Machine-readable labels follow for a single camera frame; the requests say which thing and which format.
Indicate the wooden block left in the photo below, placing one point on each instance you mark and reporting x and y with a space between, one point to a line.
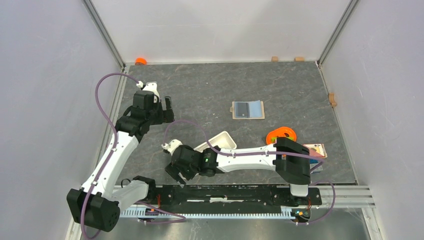
274 59

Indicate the pink card box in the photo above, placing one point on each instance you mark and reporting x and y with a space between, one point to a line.
317 150

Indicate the white plastic tray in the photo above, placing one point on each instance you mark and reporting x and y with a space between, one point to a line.
222 140

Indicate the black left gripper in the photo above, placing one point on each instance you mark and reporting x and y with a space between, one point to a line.
165 116

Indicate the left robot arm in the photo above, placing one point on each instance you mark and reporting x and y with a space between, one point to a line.
96 204

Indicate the orange round cap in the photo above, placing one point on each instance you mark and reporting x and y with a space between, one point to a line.
140 61

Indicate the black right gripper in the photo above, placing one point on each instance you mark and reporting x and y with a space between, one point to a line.
174 170

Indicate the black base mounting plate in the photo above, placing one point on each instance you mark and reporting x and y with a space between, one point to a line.
229 199

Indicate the blue small box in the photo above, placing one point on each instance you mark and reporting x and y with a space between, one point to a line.
316 165

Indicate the curved wooden piece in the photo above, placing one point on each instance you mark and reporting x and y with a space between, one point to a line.
332 99

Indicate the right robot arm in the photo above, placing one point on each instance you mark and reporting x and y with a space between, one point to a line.
289 159

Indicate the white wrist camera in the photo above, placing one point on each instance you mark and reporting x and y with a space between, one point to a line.
171 146
151 87

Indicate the wooden block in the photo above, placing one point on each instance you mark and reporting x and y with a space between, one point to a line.
274 59
299 59

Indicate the beige leather card holder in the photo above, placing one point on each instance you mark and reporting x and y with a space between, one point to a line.
257 110

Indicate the black credit card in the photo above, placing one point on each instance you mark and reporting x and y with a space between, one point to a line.
242 110

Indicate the wooden block right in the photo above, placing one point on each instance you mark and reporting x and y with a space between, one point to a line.
299 59

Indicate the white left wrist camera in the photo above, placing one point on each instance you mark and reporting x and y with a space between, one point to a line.
151 87

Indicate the white toothed cable rail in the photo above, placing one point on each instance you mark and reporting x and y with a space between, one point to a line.
143 212

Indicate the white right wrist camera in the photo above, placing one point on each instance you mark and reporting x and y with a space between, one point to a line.
171 146

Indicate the orange bowl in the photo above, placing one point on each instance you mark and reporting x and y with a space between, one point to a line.
284 131

